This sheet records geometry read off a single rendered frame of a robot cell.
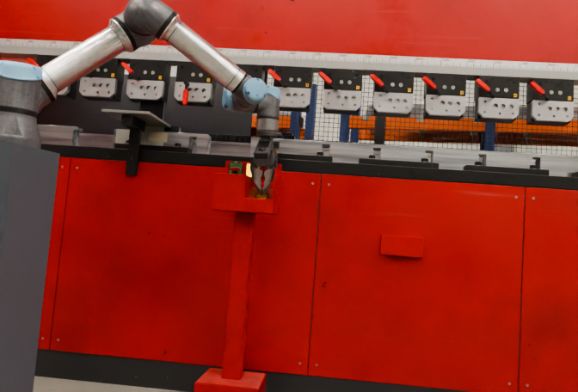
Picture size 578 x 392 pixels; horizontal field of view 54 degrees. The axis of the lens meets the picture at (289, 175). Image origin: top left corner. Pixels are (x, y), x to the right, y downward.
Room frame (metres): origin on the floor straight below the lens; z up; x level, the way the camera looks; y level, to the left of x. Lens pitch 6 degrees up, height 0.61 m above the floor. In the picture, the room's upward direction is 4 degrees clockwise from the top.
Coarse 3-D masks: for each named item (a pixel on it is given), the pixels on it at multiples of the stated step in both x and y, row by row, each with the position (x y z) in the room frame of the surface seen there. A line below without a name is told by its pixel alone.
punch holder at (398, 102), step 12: (384, 72) 2.19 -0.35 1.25; (396, 72) 2.18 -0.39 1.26; (408, 72) 2.18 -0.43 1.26; (384, 84) 2.19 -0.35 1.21; (396, 84) 2.18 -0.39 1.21; (408, 84) 2.18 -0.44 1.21; (384, 96) 2.18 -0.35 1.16; (396, 96) 2.18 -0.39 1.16; (408, 96) 2.18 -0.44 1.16; (384, 108) 2.18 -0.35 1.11; (396, 108) 2.18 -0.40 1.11; (408, 108) 2.18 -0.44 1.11
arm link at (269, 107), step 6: (270, 90) 1.86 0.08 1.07; (276, 90) 1.87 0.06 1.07; (270, 96) 1.86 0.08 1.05; (276, 96) 1.87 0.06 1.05; (264, 102) 1.85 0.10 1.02; (270, 102) 1.86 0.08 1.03; (276, 102) 1.87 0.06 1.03; (258, 108) 1.86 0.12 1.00; (264, 108) 1.86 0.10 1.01; (270, 108) 1.86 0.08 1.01; (276, 108) 1.87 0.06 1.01; (258, 114) 1.88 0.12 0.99; (264, 114) 1.86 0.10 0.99; (270, 114) 1.86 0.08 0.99; (276, 114) 1.88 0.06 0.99
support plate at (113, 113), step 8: (104, 112) 2.06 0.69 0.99; (112, 112) 2.05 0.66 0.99; (120, 112) 2.04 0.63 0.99; (128, 112) 2.04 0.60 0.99; (136, 112) 2.04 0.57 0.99; (144, 112) 2.03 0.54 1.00; (120, 120) 2.22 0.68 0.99; (144, 120) 2.18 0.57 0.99; (152, 120) 2.16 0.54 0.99; (160, 120) 2.16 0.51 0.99
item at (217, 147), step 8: (80, 136) 2.59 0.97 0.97; (88, 136) 2.59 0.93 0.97; (96, 136) 2.59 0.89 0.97; (104, 136) 2.58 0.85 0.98; (112, 136) 2.58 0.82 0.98; (80, 144) 2.59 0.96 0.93; (88, 144) 2.59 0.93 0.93; (96, 144) 2.58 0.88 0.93; (104, 144) 2.58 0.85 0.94; (112, 144) 2.57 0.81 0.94; (216, 144) 2.53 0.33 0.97; (224, 144) 2.53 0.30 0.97; (232, 144) 2.53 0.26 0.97; (240, 144) 2.52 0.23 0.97; (248, 144) 2.52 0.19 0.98; (192, 152) 2.54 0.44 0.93; (216, 152) 2.53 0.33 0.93; (224, 152) 2.52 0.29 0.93; (232, 152) 2.52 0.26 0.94; (240, 152) 2.52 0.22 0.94; (248, 152) 2.51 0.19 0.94; (328, 152) 2.48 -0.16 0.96; (376, 152) 2.46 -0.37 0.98; (480, 160) 2.42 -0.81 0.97
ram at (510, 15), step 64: (0, 0) 2.35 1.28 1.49; (64, 0) 2.32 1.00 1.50; (128, 0) 2.29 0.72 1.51; (192, 0) 2.27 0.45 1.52; (256, 0) 2.24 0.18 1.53; (320, 0) 2.22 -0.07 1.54; (384, 0) 2.19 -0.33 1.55; (448, 0) 2.17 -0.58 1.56; (512, 0) 2.14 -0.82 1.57; (576, 0) 2.12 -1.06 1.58; (320, 64) 2.21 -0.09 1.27; (384, 64) 2.19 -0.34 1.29
